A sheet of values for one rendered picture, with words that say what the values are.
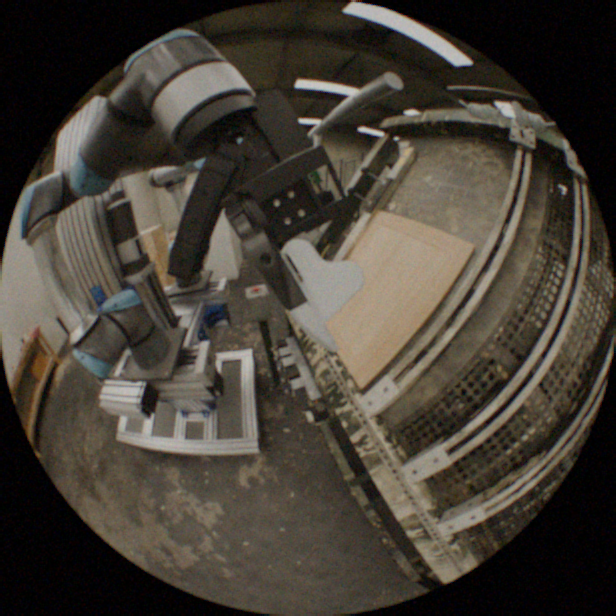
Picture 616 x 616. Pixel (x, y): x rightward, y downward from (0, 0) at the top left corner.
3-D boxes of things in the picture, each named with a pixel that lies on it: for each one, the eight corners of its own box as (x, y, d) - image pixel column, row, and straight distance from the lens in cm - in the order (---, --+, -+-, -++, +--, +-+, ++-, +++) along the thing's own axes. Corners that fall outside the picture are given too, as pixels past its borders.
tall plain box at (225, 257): (217, 264, 421) (202, 183, 397) (244, 260, 409) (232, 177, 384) (208, 284, 343) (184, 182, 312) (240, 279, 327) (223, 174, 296)
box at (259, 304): (250, 312, 115) (245, 287, 105) (268, 308, 115) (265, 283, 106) (253, 324, 106) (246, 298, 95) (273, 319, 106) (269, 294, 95)
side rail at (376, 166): (302, 287, 114) (288, 282, 109) (393, 146, 135) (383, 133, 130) (305, 292, 109) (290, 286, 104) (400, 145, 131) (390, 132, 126)
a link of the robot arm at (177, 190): (186, 261, 111) (153, 173, 119) (203, 251, 121) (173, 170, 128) (200, 256, 102) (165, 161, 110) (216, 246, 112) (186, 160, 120)
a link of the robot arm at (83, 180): (138, 189, 32) (188, 130, 27) (73, 212, 26) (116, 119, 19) (120, 155, 36) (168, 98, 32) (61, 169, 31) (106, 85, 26)
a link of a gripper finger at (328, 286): (398, 331, 13) (332, 211, 13) (323, 372, 13) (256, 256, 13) (383, 322, 16) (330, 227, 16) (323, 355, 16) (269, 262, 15)
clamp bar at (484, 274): (367, 393, 64) (313, 401, 46) (517, 139, 104) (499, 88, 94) (383, 417, 62) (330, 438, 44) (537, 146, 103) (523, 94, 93)
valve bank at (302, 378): (272, 357, 110) (265, 329, 92) (294, 351, 111) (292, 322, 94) (301, 439, 89) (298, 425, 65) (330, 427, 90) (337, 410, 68)
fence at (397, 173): (310, 307, 92) (303, 305, 89) (410, 153, 107) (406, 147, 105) (313, 313, 88) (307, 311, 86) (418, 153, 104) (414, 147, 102)
